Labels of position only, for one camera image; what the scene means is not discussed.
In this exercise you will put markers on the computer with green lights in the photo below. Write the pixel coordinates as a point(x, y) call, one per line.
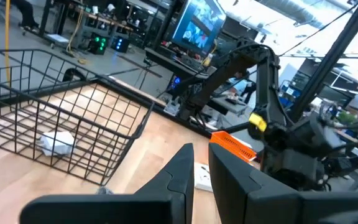
point(99, 43)

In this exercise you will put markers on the person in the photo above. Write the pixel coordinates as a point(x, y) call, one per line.
point(26, 12)

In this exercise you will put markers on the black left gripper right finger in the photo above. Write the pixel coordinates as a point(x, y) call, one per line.
point(244, 199)

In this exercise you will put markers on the small white box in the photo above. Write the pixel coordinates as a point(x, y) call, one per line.
point(56, 143)

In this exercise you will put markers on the orange plastic basket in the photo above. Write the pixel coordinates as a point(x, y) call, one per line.
point(232, 146)

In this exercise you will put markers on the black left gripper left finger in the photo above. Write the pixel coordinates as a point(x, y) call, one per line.
point(166, 205)

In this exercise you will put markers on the white Acer card reader box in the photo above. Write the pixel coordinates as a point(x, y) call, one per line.
point(202, 177)

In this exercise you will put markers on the black rig post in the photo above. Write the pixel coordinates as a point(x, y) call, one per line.
point(328, 62)

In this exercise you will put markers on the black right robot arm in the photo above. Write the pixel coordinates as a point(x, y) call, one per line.
point(228, 68)

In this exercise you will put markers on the computer with blue lights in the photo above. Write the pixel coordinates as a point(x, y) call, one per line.
point(120, 43)

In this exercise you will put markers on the large lit monitor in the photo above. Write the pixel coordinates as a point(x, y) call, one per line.
point(197, 25)

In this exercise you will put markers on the yellow tape tag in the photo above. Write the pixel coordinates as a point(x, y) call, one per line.
point(257, 122)

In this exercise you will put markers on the black monitor desk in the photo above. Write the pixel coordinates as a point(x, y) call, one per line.
point(172, 63)

